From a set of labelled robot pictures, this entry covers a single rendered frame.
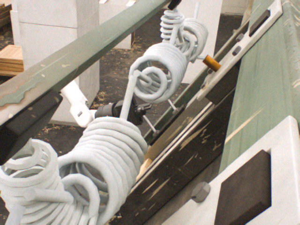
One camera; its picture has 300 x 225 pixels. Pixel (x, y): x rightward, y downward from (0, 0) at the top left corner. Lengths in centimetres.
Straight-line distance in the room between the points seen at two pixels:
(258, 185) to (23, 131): 13
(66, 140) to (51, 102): 350
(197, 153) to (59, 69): 47
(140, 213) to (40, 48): 296
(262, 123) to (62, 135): 355
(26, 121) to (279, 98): 20
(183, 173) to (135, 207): 16
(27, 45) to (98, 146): 341
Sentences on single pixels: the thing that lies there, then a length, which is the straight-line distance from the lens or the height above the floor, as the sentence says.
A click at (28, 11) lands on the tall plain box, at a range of 359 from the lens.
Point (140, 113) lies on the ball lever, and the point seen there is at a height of 144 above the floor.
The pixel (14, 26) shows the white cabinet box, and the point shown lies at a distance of 563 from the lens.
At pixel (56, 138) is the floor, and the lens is 376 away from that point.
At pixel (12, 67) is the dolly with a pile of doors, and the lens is 502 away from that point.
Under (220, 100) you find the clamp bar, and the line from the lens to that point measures 64.
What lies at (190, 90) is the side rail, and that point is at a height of 148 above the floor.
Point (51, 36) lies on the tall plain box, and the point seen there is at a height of 99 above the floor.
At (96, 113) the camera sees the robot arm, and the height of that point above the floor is 139.
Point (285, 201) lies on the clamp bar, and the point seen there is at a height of 195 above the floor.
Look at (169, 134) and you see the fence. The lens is 120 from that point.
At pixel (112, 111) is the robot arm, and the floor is 142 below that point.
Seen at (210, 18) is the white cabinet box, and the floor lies 93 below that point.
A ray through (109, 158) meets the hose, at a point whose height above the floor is 189.
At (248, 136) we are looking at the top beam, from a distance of 31.
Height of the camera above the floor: 207
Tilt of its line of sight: 29 degrees down
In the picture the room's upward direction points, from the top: 4 degrees clockwise
